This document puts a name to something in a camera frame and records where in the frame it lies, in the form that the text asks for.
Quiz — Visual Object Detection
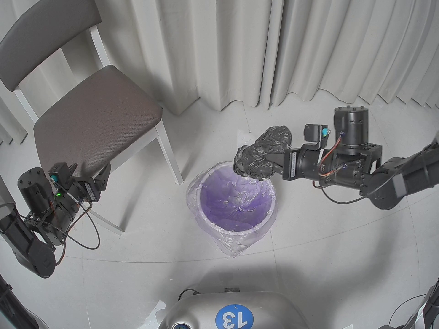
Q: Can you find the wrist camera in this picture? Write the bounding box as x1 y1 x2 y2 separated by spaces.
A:
48 163 70 186
303 124 330 150

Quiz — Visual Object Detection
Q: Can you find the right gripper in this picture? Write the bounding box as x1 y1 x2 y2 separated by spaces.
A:
283 146 334 184

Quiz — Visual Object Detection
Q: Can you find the black plastic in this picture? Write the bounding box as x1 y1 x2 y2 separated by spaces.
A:
233 125 293 181

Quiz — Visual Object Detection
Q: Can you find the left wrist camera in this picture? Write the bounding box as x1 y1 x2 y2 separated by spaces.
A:
48 163 70 186

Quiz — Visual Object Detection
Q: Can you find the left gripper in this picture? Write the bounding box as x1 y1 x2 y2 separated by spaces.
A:
55 163 112 223

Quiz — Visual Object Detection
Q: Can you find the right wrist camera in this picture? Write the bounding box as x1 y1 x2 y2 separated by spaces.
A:
303 124 330 150

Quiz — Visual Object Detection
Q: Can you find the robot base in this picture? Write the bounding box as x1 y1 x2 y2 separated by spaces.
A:
161 281 311 329

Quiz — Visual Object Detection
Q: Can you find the black cable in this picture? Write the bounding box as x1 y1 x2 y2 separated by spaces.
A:
313 180 375 205
178 288 201 301
55 201 101 268
389 295 429 329

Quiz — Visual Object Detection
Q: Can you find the grey padded white chair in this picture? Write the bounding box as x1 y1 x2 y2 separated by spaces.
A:
0 0 185 236

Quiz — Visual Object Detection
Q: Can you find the white curtain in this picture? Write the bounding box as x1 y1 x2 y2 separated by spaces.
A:
0 0 439 146

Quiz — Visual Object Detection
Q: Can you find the purple plastic bag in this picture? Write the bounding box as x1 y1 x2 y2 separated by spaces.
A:
185 161 278 258

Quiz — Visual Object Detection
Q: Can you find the white trash bin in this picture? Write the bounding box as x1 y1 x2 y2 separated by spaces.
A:
193 161 277 236

